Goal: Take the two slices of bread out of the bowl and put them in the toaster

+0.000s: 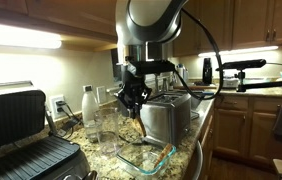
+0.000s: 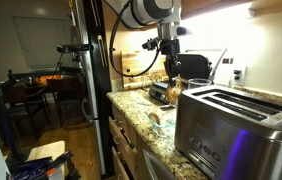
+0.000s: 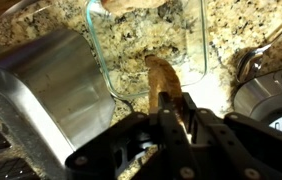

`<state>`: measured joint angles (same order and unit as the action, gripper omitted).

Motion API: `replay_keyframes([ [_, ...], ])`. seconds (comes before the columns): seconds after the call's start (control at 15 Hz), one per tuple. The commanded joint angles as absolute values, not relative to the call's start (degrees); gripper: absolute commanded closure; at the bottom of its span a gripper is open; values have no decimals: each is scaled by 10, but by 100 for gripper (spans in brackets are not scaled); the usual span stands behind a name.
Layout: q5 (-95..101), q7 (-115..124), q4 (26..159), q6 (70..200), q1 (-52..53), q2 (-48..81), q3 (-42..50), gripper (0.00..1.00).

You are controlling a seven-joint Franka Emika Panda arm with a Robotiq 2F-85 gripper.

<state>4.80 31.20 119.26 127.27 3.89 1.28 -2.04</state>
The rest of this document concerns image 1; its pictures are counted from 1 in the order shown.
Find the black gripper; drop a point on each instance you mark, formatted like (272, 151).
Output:
(134, 85)

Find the wooden lower cabinets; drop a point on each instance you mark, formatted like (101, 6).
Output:
(244, 130)

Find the tall clear glass cup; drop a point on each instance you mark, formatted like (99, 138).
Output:
(107, 133)

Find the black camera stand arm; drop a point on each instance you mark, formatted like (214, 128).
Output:
(264, 85)

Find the small white countertop appliance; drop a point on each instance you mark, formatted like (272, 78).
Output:
(230, 82)

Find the square clear glass dish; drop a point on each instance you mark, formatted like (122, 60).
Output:
(141, 160)

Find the black panini grill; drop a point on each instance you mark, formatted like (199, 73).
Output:
(14, 116)

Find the stainless steel toaster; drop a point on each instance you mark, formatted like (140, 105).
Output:
(167, 116)

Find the long under-cabinet light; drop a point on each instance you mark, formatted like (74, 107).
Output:
(17, 35)

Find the thin under-cabinet light strip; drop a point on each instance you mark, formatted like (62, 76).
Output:
(241, 51)

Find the black tall grinder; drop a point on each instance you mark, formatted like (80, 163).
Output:
(207, 70)

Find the clear plastic water bottle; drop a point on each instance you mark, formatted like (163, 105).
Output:
(89, 113)

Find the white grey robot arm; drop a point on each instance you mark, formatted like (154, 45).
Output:
(147, 20)

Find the toasted bread slice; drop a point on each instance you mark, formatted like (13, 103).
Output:
(162, 155)
(139, 126)

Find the black stereo camera bar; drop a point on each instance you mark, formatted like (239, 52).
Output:
(247, 64)

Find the white wall outlet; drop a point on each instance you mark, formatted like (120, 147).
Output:
(57, 106)

